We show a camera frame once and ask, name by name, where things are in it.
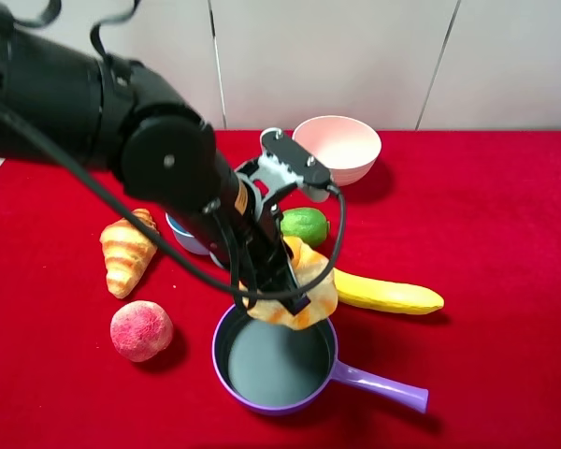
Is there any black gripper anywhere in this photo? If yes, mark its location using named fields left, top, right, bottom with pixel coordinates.
left=209, top=158, right=310, bottom=315

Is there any ring-shaped croissant bread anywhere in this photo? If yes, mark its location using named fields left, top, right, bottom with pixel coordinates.
left=247, top=237, right=338, bottom=330

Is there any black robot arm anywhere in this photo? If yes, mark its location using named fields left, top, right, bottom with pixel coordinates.
left=0, top=1, right=313, bottom=315

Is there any green lime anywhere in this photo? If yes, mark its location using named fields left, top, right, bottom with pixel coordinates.
left=280, top=208, right=330, bottom=248

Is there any purple toy saucepan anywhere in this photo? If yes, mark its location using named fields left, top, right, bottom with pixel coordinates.
left=211, top=306, right=428, bottom=415

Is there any blue bowl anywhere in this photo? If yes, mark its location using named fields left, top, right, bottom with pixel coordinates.
left=165, top=213, right=209, bottom=256

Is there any yellow banana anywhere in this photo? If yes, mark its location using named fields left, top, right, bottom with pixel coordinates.
left=334, top=268, right=444, bottom=315

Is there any pink bowl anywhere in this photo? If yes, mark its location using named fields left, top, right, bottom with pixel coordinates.
left=292, top=115, right=382, bottom=186

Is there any pink peach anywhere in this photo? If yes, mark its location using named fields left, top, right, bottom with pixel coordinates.
left=109, top=300, right=174, bottom=363

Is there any straight golden croissant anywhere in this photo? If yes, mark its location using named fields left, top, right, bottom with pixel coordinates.
left=99, top=218, right=157, bottom=299

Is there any red tablecloth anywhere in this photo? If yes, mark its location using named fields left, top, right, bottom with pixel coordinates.
left=0, top=131, right=561, bottom=448

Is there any black cable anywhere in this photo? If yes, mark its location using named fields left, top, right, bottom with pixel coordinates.
left=0, top=96, right=347, bottom=302

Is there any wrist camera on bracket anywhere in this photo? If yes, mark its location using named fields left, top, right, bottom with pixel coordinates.
left=255, top=127, right=340, bottom=203

